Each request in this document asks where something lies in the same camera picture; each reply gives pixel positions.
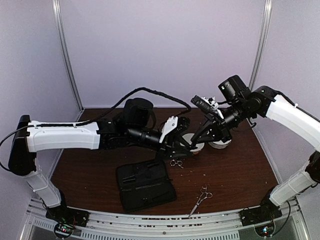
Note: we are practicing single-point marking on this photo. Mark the silver hair scissors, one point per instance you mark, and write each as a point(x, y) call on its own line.
point(205, 194)

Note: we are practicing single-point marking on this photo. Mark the front aluminium rail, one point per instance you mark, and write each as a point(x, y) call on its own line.
point(224, 225)

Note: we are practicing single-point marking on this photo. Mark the scalloped white bowl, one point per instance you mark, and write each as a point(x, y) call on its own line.
point(219, 144)

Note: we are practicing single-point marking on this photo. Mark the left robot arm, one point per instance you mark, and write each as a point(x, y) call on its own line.
point(128, 127)

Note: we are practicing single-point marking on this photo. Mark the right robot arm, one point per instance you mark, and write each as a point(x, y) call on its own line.
point(274, 105)

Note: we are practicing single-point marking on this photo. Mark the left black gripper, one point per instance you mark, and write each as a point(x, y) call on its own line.
point(169, 147)

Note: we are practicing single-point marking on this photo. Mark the silver thinning scissors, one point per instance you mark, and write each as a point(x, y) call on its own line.
point(176, 163)

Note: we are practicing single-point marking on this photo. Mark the left aluminium frame post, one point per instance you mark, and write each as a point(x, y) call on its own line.
point(56, 5)

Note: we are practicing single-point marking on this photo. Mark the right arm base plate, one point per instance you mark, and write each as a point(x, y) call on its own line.
point(256, 215)

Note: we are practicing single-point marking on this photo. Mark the black zippered tool case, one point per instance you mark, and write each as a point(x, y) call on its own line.
point(144, 185)

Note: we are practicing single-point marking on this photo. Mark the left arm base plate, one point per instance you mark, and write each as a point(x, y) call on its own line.
point(70, 216)

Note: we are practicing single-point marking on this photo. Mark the round white bowl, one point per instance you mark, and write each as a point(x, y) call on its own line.
point(195, 149)

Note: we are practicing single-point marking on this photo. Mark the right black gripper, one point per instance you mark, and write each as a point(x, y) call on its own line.
point(218, 130)

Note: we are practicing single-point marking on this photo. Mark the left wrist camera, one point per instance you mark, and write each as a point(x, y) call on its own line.
point(170, 124)

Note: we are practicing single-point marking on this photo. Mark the aluminium frame post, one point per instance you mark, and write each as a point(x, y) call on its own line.
point(56, 5)
point(264, 30)

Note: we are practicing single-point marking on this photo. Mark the right aluminium frame post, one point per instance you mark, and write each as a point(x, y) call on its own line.
point(264, 30)

